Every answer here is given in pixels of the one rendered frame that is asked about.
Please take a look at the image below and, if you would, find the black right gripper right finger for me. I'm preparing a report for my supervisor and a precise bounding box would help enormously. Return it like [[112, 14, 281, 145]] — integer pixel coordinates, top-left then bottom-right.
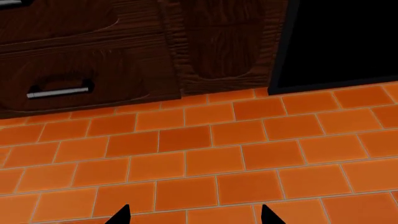
[[261, 203, 287, 224]]

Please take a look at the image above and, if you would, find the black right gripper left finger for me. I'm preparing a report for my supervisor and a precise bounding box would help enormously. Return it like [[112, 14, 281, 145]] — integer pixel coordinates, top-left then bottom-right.
[[104, 203, 131, 224]]

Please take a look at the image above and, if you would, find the dark wood cabinet door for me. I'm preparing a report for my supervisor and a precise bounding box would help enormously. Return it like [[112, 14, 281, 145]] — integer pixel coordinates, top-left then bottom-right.
[[157, 0, 289, 97]]

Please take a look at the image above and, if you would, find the black oven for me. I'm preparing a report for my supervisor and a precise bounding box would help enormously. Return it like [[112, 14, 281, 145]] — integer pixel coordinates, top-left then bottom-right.
[[267, 0, 398, 96]]

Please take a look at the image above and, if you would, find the dark wood drawer front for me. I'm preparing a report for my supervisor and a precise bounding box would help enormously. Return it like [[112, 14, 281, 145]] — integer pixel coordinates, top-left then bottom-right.
[[0, 29, 182, 119], [0, 0, 165, 54]]

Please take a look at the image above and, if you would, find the silver bar drawer handle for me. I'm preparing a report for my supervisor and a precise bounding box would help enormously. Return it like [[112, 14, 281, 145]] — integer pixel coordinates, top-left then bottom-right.
[[26, 78, 95, 100], [0, 0, 23, 9]]

